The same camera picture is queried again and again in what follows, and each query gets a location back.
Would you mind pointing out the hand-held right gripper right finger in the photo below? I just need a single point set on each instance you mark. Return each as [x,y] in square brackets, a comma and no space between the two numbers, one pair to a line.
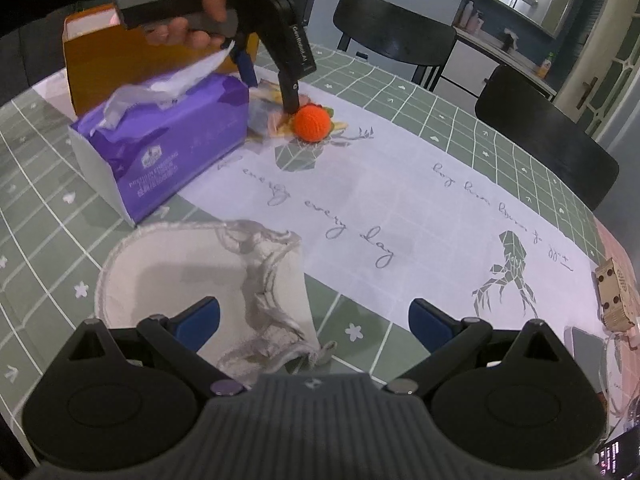
[430,325]

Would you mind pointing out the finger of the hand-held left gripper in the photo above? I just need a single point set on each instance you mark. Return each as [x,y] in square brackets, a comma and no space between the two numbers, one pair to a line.
[290,97]
[247,67]

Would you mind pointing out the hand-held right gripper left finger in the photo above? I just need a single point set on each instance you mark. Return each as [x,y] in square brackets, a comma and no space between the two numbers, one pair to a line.
[200,324]

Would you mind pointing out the orange crocheted ball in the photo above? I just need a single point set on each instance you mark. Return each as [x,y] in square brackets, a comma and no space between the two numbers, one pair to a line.
[311,122]

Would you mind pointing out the white storage box orange outside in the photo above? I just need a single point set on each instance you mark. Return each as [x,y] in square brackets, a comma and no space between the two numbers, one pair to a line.
[100,65]

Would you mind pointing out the clear packet of crocheted flowers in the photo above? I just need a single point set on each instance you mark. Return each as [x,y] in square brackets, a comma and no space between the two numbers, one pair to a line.
[270,120]

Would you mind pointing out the white tissue sheet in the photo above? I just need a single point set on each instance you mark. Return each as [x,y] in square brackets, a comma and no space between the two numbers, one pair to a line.
[165,82]

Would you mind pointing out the purple tissue pack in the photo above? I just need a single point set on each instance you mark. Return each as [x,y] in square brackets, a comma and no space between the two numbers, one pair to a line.
[190,135]

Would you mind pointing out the black wooden chair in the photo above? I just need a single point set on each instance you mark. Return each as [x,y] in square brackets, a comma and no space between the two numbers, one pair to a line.
[390,25]
[545,135]

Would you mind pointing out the white printed table runner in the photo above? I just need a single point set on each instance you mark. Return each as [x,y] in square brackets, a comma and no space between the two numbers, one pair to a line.
[425,200]

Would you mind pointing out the grey phone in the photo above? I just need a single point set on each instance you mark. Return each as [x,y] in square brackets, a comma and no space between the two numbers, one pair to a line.
[582,355]

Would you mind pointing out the white low cabinet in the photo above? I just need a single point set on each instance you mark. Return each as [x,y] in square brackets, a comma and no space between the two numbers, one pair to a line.
[475,65]

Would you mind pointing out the pink bottle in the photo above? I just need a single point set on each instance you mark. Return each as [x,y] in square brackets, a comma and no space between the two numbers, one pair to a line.
[470,15]

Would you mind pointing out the small wooden box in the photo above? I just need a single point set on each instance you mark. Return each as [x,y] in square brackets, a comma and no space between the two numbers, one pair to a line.
[617,290]

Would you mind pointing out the clear plastic bag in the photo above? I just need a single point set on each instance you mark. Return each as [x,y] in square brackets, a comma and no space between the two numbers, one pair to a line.
[625,375]

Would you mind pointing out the pink mat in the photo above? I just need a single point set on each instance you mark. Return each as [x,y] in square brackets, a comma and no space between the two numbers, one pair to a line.
[612,240]

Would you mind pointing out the spray bottle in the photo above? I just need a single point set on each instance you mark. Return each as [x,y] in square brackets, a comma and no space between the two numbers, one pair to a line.
[511,41]

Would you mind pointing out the phone with lit screen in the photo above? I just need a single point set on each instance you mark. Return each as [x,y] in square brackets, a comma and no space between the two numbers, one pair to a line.
[622,455]

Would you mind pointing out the orange bottle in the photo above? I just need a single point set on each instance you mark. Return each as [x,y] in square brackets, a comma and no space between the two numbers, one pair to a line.
[546,66]

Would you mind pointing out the green panelled door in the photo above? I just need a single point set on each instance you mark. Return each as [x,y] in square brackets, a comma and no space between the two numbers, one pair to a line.
[610,35]

